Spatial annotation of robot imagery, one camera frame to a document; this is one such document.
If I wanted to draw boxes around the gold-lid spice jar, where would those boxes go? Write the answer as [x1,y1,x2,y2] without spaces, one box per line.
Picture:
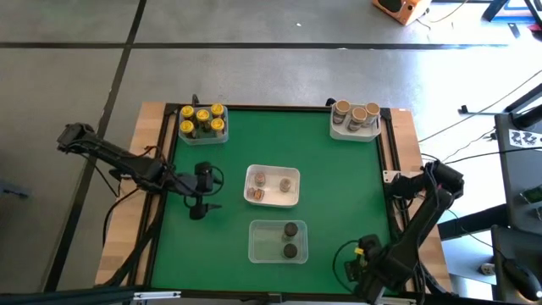
[332,99,351,125]
[362,102,381,128]
[346,106,368,133]

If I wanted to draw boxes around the dark desk with mouse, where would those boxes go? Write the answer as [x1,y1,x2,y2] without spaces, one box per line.
[490,224,542,304]

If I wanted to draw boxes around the wooden table side board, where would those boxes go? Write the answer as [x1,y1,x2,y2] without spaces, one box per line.
[95,101,167,286]
[389,108,453,293]

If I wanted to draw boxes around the grey desk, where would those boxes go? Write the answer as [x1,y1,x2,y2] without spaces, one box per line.
[493,112,542,236]

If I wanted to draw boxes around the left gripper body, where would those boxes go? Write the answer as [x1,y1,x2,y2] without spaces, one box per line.
[174,162,215,197]

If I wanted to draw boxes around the orange speaker box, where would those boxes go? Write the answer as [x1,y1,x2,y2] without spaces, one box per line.
[372,0,434,26]

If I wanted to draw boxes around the black computer mouse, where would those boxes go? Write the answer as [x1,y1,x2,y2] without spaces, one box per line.
[502,258,542,302]

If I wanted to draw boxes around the black stand legs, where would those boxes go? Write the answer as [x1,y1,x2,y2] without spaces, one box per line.
[482,0,542,26]

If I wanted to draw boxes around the black cable bundle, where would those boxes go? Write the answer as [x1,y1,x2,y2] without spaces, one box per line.
[101,186,170,289]

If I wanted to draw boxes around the black floor beam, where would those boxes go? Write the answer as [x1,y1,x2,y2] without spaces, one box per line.
[438,202,509,241]

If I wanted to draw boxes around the dark blue crossbar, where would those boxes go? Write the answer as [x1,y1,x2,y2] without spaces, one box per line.
[0,286,141,305]

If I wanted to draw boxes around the wide clear plastic bin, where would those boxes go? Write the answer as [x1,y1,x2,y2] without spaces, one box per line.
[247,219,310,265]

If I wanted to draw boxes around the grey floor object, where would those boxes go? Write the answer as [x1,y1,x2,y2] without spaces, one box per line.
[0,180,31,199]

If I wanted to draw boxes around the black table frame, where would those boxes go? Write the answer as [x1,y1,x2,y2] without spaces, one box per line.
[126,103,454,297]

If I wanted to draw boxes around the white plastic bin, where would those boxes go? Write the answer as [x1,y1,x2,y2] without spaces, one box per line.
[329,103,383,143]
[243,163,302,209]

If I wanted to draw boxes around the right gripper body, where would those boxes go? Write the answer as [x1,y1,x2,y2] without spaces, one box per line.
[344,233,404,304]

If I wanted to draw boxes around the black white marker sheet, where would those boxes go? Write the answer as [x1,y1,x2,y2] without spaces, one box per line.
[509,129,542,149]

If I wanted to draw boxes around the small clear plastic bin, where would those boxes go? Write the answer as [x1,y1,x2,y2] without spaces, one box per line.
[178,104,230,147]

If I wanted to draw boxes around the silver mounting bracket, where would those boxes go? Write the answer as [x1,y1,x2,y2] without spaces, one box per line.
[132,290,182,302]

